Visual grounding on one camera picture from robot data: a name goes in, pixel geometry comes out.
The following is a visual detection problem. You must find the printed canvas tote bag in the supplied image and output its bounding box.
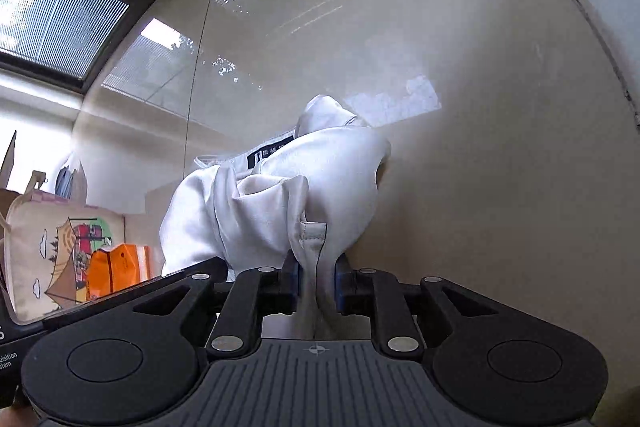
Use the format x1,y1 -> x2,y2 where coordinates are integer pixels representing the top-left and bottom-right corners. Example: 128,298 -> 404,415
4,193 -> 127,325

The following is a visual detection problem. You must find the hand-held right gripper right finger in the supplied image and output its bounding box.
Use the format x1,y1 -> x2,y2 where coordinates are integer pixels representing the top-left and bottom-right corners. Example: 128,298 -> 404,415
333,255 -> 531,360

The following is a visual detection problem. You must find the dark framed window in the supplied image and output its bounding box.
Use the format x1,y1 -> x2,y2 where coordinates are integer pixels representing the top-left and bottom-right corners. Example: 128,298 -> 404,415
0,0 -> 263,95

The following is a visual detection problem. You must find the beige satin shirt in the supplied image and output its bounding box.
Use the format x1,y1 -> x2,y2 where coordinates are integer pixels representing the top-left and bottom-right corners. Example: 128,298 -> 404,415
160,94 -> 393,340

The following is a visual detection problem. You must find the orange pouch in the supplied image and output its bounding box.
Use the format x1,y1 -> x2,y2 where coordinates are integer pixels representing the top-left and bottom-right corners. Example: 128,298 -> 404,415
86,243 -> 152,304

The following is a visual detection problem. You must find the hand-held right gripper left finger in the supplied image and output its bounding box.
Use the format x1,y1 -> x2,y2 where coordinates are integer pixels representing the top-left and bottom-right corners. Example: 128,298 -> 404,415
115,251 -> 303,356

